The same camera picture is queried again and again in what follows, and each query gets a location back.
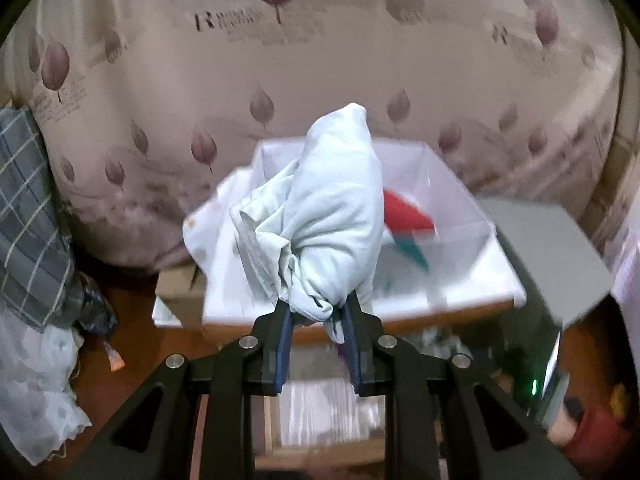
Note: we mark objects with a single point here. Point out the white shoe box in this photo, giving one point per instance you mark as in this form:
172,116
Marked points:
450,185

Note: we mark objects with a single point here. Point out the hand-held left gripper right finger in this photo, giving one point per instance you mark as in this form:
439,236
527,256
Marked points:
356,355

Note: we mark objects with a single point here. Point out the red underwear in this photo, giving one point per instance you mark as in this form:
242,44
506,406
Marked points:
405,212

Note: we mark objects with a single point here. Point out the dark blue snack bag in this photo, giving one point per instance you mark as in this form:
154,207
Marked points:
97,305

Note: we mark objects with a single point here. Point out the brown cardboard box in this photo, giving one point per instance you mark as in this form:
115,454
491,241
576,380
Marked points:
177,292

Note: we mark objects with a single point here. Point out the white lace cloth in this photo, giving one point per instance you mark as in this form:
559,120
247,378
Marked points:
35,385

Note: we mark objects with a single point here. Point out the white cardboard sheet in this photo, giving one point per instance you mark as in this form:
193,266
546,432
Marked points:
162,317

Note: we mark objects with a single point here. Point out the wooden drawer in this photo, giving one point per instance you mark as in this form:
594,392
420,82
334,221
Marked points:
325,410

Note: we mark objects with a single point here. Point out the pale mint underwear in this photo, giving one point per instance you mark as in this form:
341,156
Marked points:
330,210

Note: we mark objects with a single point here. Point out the grey plaid cloth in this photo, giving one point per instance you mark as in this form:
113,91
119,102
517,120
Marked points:
30,220

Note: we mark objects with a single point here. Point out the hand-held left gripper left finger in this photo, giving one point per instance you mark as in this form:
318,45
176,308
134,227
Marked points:
279,350

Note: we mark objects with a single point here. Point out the red cloth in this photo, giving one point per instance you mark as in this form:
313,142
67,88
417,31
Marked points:
605,435

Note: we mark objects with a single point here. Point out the teal underwear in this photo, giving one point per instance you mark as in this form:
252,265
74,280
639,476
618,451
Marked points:
412,252

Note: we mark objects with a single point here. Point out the orange wrapper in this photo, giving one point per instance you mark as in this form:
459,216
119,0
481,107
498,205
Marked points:
115,360

